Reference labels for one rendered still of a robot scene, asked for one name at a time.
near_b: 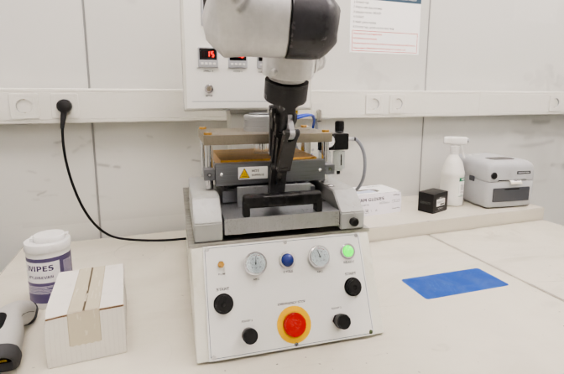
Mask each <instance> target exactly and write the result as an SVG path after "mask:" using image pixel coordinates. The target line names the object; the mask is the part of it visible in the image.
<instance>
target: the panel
mask: <svg viewBox="0 0 564 374"><path fill-rule="evenodd" d="M318 245H321V246H324V247H325V248H326V249H327V250H328V251H329V253H330V261H329V263H328V264H327V265H326V266H325V267H323V268H315V267H313V266H312V265H311V264H310V263H309V260H308V252H309V251H310V249H311V248H312V247H314V246H318ZM347 245H349V246H351V247H352V248H353V255H352V256H350V257H346V256H345V255H344V254H343V248H344V247H345V246H347ZM250 252H261V253H262V254H263V255H264V256H265V257H266V260H267V267H266V269H265V270H264V272H263V273H261V274H259V275H251V274H249V273H247V272H246V270H245V269H244V266H243V262H244V258H245V257H246V256H247V255H248V254H249V253H250ZM286 253H289V254H291V255H292V256H293V258H294V262H293V264H292V265H291V266H290V267H286V266H284V265H283V263H282V262H281V258H282V256H283V255H284V254H286ZM202 254H203V269H204V284H205V299H206V327H207V343H208V357H209V362H213V361H222V360H227V359H232V358H238V357H243V356H252V355H257V354H263V353H268V352H273V351H282V350H288V349H293V348H298V347H303V346H308V345H317V344H322V343H327V342H333V341H338V340H347V339H352V338H358V337H363V336H368V335H375V333H374V327H373V317H372V311H371V306H370V301H369V295H368V285H367V279H366V274H365V269H364V263H363V254H362V248H361V242H360V237H359V232H353V233H343V234H335V235H325V236H308V237H299V238H290V239H281V240H272V241H263V242H246V243H237V244H227V245H219V246H209V247H202ZM350 279H357V280H358V281H359V282H360V283H361V291H360V292H359V293H358V294H350V293H349V292H348V291H347V282H348V281H349V280H350ZM222 295H227V296H228V297H229V298H230V299H231V300H232V307H231V309H230V310H229V311H227V312H226V313H221V312H219V311H218V310H217V308H216V301H217V298H218V297H220V296H222ZM294 312H296V313H299V314H301V315H303V316H304V318H305V322H306V328H305V332H304V333H303V334H302V335H301V336H298V337H292V336H289V335H287V334H286V333H285V330H284V320H285V317H286V316H287V315H288V314H290V313H294ZM337 314H346V315H348V316H349V318H350V320H351V324H350V326H349V328H348V329H346V330H342V329H339V328H337V327H336V326H335V324H334V323H333V318H334V315H337ZM248 327H251V328H254V329H255V330H256V331H257V332H258V339H257V341H256V342H255V343H254V344H252V345H248V344H246V343H245V342H244V341H243V339H242V333H243V330H244V329H246V328H248Z"/></svg>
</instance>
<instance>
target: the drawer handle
mask: <svg viewBox="0 0 564 374"><path fill-rule="evenodd" d="M310 204H313V209H314V210H315V211H316V212H320V211H322V197H321V192H320V191H319V190H302V191H288V192H274V193H261V194H247V195H243V201H242V209H243V217H250V209H253V208H264V207H275V206H287V205H310Z"/></svg>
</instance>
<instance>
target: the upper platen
mask: <svg viewBox="0 0 564 374"><path fill-rule="evenodd" d="M212 152H213V161H214V162H213V167H214V168H215V164H214V163H231V162H251V161H270V158H271V156H269V144H268V143H265V144H254V145H253V148H245V149H220V150H212ZM312 158H316V156H314V155H311V154H309V153H306V152H304V151H301V150H299V149H298V148H296V149H295V153H294V157H293V159H312Z"/></svg>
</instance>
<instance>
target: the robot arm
mask: <svg viewBox="0 0 564 374"><path fill-rule="evenodd" d="M340 14H341V9H340V6H339V5H338V4H337V2H336V1H335V0H206V3H205V7H204V10H203V14H202V22H203V28H204V33H205V36H206V41H207V42H208V43H209V44H210V45H211V46H212V48H214V49H215V50H216V51H217V52H218V53H219V54H220V55H221V56H223V57H224V58H232V57H261V58H263V62H262V73H263V74H264V75H266V77H265V81H264V99H265V100H266V101H267V102H268V103H270V104H273V105H269V156H271V158H270V162H271V164H270V169H269V188H268V193H274V192H285V181H286V174H287V171H290V170H291V165H292V161H293V157H294V153H295V146H296V143H297V140H298V138H299V136H300V130H299V129H295V124H296V122H297V114H296V113H295V109H296V108H297V107H298V106H302V105H303V104H305V103H306V100H307V93H308V86H309V81H308V80H311V78H312V77H313V76H314V73H316V72H317V71H318V70H321V69H323V68H324V67H325V64H326V56H324V55H326V54H327V53H328V52H329V51H330V50H331V49H332V48H333V47H334V46H335V45H336V43H337V32H338V27H339V21H340Z"/></svg>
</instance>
